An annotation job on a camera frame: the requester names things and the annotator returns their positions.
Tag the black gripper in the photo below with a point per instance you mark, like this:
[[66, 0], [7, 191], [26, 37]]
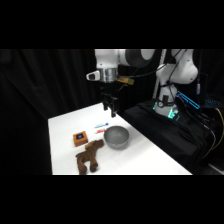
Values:
[[109, 98]]

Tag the grey bowl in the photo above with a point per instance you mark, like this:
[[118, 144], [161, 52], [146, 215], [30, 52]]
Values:
[[116, 137]]

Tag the red marker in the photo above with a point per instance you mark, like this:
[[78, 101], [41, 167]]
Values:
[[100, 131]]

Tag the black curtain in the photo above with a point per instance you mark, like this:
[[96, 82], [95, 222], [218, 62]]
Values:
[[50, 83]]

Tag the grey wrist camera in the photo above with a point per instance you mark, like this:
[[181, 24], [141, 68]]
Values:
[[92, 76]]

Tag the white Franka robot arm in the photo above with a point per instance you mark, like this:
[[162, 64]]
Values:
[[106, 60]]

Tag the blue lit device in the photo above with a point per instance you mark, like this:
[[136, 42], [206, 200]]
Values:
[[188, 99]]

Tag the brown plush deer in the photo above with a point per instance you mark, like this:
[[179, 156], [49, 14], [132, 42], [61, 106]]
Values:
[[87, 156]]

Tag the black cloth-covered stand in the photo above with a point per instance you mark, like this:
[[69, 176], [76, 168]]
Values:
[[160, 130]]

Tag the blue marker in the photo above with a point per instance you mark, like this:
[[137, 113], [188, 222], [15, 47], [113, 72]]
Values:
[[101, 125]]

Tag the orange box with blue print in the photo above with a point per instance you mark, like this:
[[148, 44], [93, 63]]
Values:
[[80, 138]]

